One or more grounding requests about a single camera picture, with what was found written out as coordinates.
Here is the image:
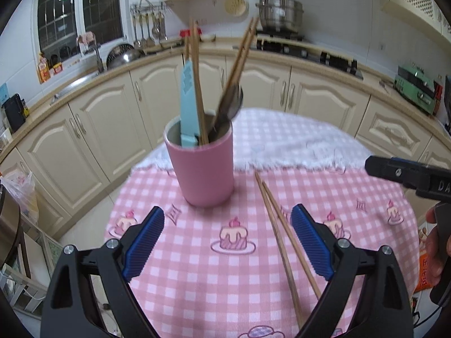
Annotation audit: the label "person's right hand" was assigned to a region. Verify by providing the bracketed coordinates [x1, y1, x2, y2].
[419, 207, 446, 286]

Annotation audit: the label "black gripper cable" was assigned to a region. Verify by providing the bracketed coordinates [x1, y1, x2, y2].
[412, 301, 441, 328]

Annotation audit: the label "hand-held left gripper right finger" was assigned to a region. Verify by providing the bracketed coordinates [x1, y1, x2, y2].
[291, 203, 414, 338]

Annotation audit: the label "steel mixing bowl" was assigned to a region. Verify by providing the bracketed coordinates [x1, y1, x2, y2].
[106, 44, 142, 70]

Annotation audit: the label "dark metal spork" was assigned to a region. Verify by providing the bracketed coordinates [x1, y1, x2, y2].
[211, 84, 244, 139]

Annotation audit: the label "pink checkered tablecloth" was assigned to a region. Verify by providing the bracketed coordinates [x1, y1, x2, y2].
[104, 107, 420, 338]

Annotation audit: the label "white fringed cloth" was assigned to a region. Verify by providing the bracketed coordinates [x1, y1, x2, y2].
[136, 107, 374, 175]

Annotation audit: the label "dark kitchen window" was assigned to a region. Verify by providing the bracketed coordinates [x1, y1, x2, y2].
[37, 0, 124, 55]

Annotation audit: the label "black gas stove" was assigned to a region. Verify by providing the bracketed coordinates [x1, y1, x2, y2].
[233, 33, 363, 80]

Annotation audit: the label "clear plastic bag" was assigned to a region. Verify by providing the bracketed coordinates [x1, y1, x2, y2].
[0, 171, 37, 219]

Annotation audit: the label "orange bag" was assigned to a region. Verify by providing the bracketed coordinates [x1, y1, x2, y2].
[414, 223, 437, 293]

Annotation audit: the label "light blue spatula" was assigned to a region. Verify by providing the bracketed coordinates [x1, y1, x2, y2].
[180, 60, 200, 148]

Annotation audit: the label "kitchen faucet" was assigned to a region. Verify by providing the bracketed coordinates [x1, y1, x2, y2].
[92, 37, 104, 74]

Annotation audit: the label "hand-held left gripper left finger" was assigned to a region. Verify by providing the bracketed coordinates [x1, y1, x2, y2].
[40, 206, 166, 338]

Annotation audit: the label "wall rack with ladles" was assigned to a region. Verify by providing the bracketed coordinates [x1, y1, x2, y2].
[130, 0, 173, 48]

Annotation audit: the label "pink cup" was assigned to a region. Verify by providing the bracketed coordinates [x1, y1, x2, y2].
[164, 111, 235, 208]

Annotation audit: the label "white rack with green panels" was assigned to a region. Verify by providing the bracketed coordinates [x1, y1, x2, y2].
[0, 215, 64, 317]

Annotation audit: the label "black countertop device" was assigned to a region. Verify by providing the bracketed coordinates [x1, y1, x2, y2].
[2, 93, 29, 132]

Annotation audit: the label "cream base kitchen cabinets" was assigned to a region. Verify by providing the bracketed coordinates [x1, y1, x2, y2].
[0, 37, 451, 236]

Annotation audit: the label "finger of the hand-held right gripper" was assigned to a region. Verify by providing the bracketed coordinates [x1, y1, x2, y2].
[364, 155, 435, 198]

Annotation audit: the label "steel kitchen sink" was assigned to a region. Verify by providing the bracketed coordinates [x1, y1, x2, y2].
[49, 72, 99, 104]

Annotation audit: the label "green countertop appliance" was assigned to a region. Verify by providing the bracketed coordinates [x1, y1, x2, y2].
[393, 64, 437, 113]

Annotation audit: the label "steel stock pot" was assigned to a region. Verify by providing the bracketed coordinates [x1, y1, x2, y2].
[255, 0, 304, 30]

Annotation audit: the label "orange packet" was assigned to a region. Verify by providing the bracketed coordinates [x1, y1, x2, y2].
[38, 53, 50, 83]

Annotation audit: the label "round woven wall trivet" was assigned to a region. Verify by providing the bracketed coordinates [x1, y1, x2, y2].
[225, 0, 249, 15]

